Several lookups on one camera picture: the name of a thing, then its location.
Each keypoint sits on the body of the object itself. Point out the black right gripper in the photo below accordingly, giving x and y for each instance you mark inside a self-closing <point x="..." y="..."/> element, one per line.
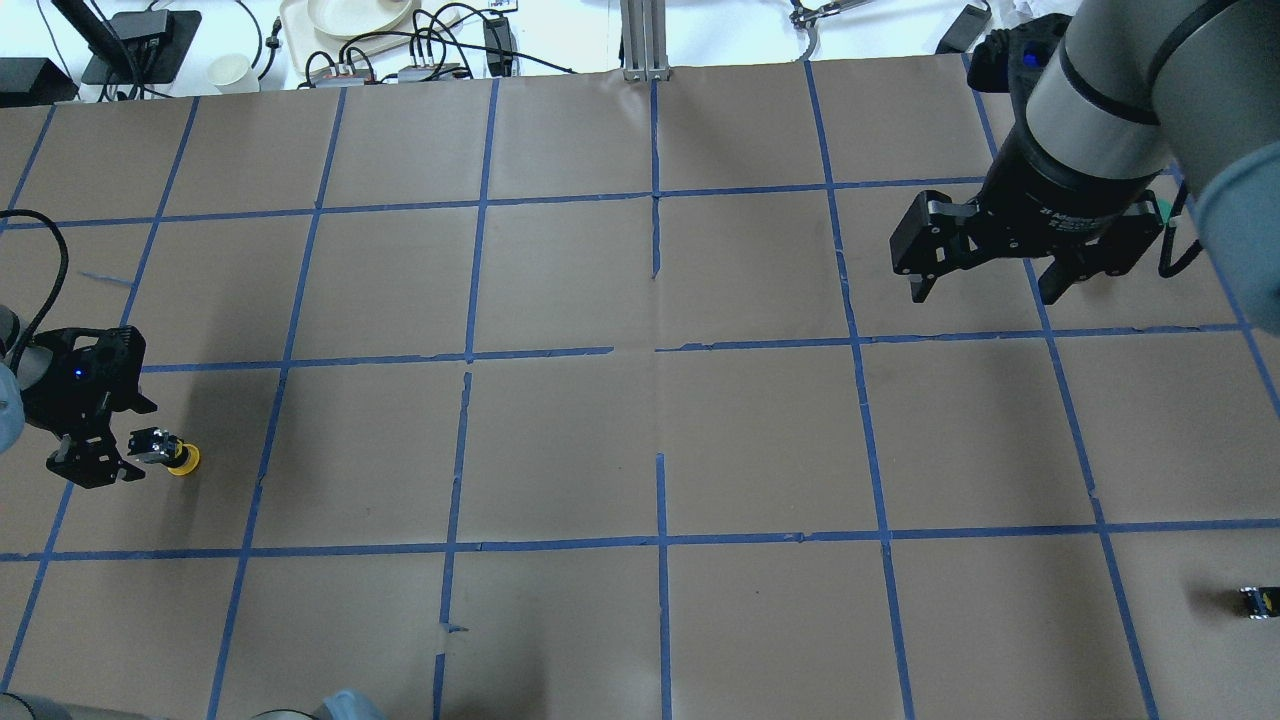
<point x="1062" y="188"/>

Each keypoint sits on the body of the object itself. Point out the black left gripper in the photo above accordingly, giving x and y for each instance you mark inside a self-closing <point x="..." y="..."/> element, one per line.
<point x="62" y="411"/>

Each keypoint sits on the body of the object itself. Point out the yellow push button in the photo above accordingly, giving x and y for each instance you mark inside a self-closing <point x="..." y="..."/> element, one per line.
<point x="157" y="446"/>

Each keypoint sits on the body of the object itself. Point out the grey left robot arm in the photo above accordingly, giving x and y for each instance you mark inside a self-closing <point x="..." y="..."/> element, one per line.
<point x="11" y="395"/>

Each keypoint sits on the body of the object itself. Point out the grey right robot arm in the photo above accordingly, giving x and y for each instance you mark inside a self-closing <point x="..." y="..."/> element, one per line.
<point x="1103" y="102"/>

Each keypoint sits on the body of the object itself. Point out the green push button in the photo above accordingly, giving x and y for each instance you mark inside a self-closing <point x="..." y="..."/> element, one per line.
<point x="1260" y="602"/>

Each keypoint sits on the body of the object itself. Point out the white paper cup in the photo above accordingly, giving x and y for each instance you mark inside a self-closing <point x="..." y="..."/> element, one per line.
<point x="233" y="74"/>

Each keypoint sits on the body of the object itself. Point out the cream plate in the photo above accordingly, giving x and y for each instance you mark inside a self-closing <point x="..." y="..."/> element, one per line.
<point x="347" y="19"/>

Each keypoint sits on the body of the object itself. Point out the black power adapter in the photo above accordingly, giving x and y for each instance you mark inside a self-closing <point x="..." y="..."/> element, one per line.
<point x="499" y="45"/>

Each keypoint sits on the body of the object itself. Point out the black camera stand base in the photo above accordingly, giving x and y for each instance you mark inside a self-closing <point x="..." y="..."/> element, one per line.
<point x="149" y="48"/>

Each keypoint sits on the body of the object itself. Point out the aluminium frame post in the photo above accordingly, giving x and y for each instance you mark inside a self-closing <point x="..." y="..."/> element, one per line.
<point x="644" y="56"/>

